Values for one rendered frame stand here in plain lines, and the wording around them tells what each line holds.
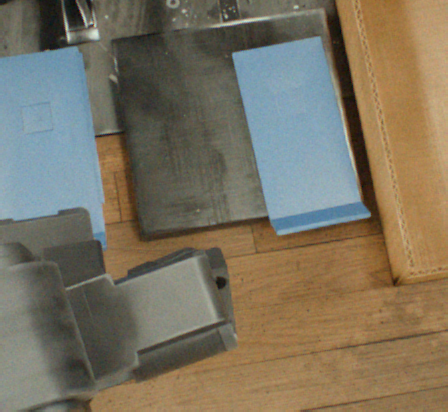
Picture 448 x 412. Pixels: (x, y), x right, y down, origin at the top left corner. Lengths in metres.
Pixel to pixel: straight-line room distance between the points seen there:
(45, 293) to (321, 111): 0.42
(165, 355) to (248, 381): 0.29
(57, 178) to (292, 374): 0.23
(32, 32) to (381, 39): 0.28
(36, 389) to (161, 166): 0.40
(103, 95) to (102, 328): 0.38
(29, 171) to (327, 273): 0.24
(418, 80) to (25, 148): 0.32
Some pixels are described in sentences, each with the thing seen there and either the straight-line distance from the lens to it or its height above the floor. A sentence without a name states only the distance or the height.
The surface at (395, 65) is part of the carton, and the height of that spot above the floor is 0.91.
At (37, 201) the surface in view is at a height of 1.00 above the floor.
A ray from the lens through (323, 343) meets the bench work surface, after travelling 0.97.
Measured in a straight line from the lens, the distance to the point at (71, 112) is 0.90.
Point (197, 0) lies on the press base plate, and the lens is 1.04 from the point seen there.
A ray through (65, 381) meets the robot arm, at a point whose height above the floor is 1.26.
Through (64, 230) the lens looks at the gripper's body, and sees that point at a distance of 0.76.
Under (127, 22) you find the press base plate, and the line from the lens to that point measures 1.03.
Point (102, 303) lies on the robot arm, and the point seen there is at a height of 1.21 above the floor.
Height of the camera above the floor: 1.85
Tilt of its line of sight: 75 degrees down
